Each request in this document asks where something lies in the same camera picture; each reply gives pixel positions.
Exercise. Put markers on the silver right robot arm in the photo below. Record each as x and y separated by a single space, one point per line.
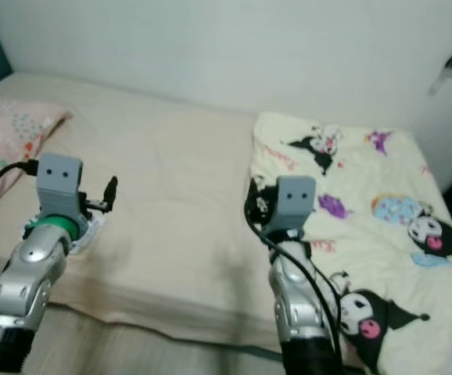
292 305

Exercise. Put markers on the crumpled white tissue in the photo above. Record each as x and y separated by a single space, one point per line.
89 234

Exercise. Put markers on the cream sheeted bed mattress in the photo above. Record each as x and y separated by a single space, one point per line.
179 203

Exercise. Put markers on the cream cartoon print blanket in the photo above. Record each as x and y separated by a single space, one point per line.
374 266

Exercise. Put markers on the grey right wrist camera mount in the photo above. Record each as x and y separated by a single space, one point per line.
292 199

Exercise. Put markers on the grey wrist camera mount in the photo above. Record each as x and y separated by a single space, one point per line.
58 183
292 199

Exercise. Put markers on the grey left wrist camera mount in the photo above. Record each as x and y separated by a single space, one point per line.
58 183

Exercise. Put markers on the dark teal bed frame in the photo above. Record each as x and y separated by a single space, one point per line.
257 358

